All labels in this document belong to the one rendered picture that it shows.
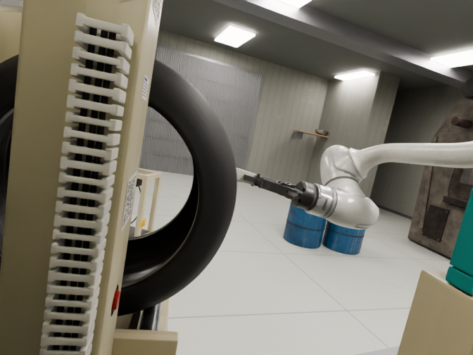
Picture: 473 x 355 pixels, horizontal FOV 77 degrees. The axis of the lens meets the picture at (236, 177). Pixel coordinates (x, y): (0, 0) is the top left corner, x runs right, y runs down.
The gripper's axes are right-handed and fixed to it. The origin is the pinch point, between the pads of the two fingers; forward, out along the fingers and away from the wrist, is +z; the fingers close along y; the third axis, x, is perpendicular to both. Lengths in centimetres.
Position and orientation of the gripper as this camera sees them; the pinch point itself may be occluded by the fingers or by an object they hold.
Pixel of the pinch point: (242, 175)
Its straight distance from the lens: 79.4
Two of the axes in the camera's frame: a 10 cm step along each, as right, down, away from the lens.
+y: 1.7, 1.7, -9.7
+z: -9.3, -2.9, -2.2
